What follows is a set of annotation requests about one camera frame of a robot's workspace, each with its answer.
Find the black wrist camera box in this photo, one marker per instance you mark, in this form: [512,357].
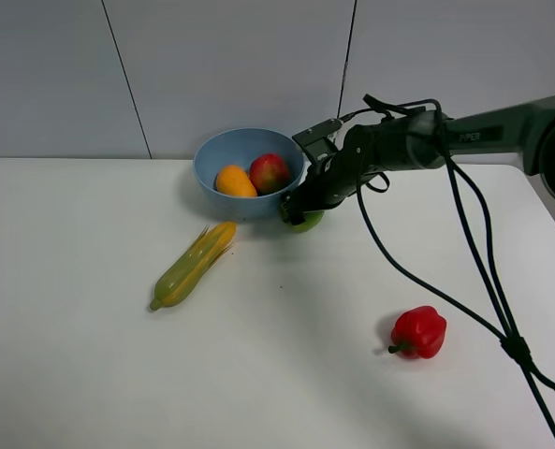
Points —
[316,141]

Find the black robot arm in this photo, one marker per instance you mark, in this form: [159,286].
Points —
[416,136]

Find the green lime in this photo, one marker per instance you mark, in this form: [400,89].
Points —
[309,221]

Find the orange yellow mango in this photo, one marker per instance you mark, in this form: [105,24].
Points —
[234,181]

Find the blue plastic bowl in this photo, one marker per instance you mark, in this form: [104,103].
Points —
[240,147]

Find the corn cob with husk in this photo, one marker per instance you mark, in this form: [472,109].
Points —
[180,280]

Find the red pomegranate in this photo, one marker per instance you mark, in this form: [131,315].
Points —
[269,173]

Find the red bell pepper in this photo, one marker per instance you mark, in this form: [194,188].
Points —
[418,333]

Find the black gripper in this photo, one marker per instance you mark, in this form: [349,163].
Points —
[325,191]

